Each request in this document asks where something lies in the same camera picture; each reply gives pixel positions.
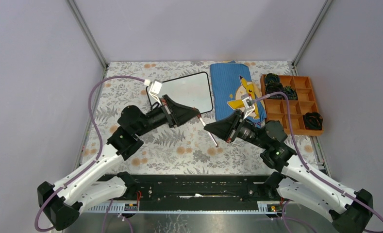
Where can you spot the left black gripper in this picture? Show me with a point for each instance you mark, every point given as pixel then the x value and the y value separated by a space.
pixel 184 112

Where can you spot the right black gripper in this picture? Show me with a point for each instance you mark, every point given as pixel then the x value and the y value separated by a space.
pixel 227 128

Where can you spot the red-capped whiteboard marker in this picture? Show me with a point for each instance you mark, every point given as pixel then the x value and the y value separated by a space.
pixel 209 133

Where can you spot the small black-framed whiteboard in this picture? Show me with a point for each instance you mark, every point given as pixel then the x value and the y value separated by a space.
pixel 191 90

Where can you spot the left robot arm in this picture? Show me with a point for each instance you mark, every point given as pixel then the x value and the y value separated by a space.
pixel 63 201

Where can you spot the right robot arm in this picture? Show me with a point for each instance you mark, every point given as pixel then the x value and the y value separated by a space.
pixel 346 209

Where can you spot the blue Pikachu cloth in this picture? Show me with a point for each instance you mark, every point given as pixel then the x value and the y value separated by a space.
pixel 230 81

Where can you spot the orange wooden compartment tray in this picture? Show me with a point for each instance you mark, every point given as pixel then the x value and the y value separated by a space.
pixel 284 111

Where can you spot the rolled dark tie middle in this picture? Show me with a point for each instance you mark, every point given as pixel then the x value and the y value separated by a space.
pixel 274 87

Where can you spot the rolled dark tie top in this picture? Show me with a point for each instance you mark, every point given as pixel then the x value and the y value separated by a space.
pixel 271 78

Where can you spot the rolled dark tie small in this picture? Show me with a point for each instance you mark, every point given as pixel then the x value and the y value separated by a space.
pixel 290 92

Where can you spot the rolled dark tie lower right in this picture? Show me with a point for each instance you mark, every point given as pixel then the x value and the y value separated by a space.
pixel 313 121

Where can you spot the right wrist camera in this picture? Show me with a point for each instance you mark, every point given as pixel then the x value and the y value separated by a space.
pixel 249 105

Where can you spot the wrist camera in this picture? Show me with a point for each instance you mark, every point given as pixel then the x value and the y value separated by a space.
pixel 249 105
pixel 154 88

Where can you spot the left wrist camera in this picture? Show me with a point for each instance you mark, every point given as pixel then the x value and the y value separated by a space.
pixel 154 88

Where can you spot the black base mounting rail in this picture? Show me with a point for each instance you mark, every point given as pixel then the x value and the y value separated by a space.
pixel 202 193

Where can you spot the left aluminium frame post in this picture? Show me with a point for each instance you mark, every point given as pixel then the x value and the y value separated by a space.
pixel 73 6

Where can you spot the aluminium frame post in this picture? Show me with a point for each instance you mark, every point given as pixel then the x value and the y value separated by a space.
pixel 73 6
pixel 315 26

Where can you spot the right aluminium frame post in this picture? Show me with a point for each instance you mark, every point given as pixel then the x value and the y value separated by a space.
pixel 315 26

